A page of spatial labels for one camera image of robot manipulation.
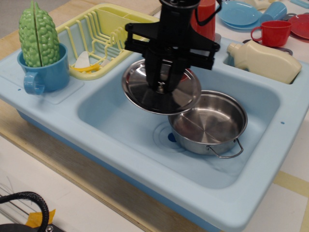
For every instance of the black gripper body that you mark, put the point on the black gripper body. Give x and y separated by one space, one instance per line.
172 36

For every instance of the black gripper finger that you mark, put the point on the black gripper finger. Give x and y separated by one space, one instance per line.
153 63
175 74

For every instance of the steel pot lid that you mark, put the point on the steel pot lid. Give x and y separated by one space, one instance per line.
183 98

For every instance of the grey toy faucet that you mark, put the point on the grey toy faucet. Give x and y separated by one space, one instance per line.
217 38

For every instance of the red plastic tumbler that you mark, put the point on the red plastic tumbler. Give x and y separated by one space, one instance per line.
205 9

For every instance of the yellow dish rack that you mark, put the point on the yellow dish rack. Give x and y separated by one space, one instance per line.
101 32

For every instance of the yellow plastic utensil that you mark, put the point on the yellow plastic utensil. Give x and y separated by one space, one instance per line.
92 68

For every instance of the white plastic utensil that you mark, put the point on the white plastic utensil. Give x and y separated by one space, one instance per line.
82 61

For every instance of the blue plastic plate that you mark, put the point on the blue plastic plate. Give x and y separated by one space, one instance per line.
239 15

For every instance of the light blue toy sink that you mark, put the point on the light blue toy sink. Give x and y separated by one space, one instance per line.
264 189

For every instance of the cream detergent bottle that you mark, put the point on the cream detergent bottle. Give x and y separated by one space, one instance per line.
265 61

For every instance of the blue plastic mug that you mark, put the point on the blue plastic mug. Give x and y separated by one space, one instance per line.
48 78

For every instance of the red plastic cup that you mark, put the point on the red plastic cup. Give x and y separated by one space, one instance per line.
272 33

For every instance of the blue plastic tumbler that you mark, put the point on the blue plastic tumbler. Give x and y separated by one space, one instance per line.
276 11

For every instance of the green bitter melon toy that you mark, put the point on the green bitter melon toy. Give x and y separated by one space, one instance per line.
38 37

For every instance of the red plastic plate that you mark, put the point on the red plastic plate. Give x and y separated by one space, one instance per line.
300 25

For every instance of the yellow tape piece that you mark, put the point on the yellow tape piece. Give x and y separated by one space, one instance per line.
35 219

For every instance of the steel pot with handles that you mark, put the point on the steel pot with handles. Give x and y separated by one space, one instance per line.
212 127

